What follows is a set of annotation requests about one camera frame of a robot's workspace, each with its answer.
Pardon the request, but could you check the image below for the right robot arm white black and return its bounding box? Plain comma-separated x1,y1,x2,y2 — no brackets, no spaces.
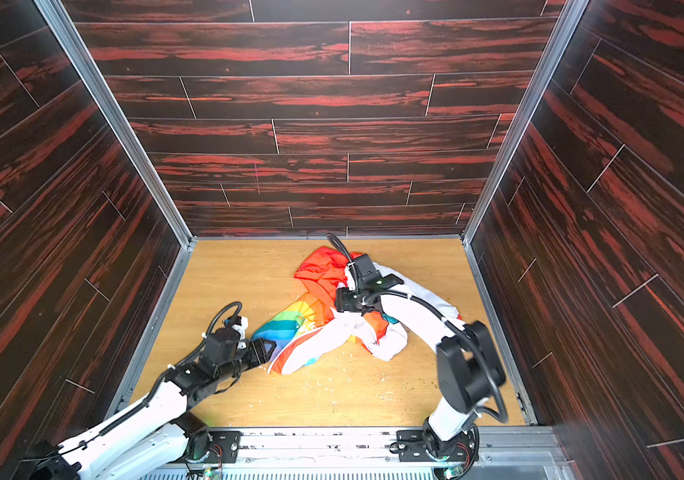
335,254,509,460

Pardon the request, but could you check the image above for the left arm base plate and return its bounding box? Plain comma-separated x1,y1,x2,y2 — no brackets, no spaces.
183,429,242,464

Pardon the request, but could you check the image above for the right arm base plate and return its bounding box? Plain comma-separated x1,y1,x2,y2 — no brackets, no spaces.
388,429,479,463

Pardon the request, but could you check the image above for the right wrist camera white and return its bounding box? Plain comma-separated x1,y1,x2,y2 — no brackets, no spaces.
345,263,358,291

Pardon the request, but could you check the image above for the colourful rainbow kids jacket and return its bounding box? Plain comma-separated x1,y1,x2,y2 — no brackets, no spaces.
252,246,464,375

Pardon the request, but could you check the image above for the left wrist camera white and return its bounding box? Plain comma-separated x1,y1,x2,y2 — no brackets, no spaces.
225,315,249,341

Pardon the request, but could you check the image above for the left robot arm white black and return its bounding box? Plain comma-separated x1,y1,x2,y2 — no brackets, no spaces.
21,326,277,479

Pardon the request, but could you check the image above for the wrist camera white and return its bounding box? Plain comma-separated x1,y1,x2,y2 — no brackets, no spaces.
345,263,358,291
225,315,249,341

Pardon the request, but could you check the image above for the aluminium front rail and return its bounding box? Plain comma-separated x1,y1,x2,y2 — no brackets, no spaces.
137,427,576,479

